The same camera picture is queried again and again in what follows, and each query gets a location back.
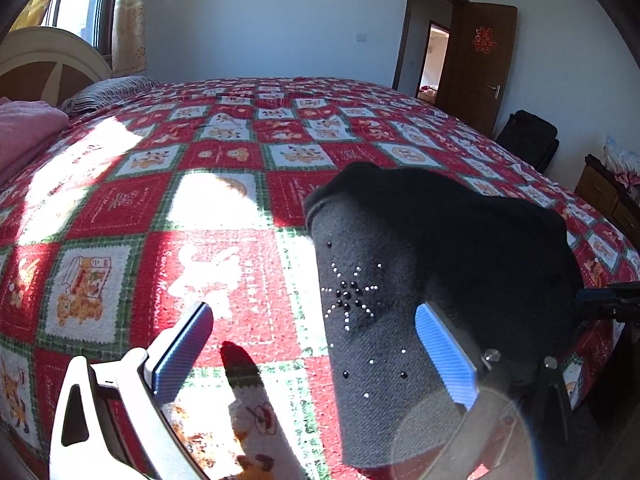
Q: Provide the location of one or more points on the wooden dresser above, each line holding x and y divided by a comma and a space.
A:
599, 188

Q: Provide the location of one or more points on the window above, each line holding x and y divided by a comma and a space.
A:
90, 20

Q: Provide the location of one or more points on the cream wooden headboard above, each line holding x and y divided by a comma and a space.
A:
48, 64

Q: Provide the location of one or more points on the red patchwork bedspread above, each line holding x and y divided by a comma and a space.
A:
194, 193

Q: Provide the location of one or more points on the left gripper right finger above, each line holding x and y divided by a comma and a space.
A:
529, 402

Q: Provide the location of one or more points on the right yellow curtain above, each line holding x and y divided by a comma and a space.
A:
128, 38

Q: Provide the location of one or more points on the red double happiness sticker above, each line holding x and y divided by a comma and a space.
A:
484, 41

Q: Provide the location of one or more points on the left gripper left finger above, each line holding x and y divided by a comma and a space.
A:
85, 443

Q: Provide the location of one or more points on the brown wooden door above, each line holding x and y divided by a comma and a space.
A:
472, 84

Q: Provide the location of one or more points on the black pants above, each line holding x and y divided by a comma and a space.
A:
387, 242

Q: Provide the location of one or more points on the striped grey pillow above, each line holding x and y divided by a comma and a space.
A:
105, 93

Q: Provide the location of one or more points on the floral items on dresser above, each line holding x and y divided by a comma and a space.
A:
624, 165

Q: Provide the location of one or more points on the folded pink blanket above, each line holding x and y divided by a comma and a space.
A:
26, 128

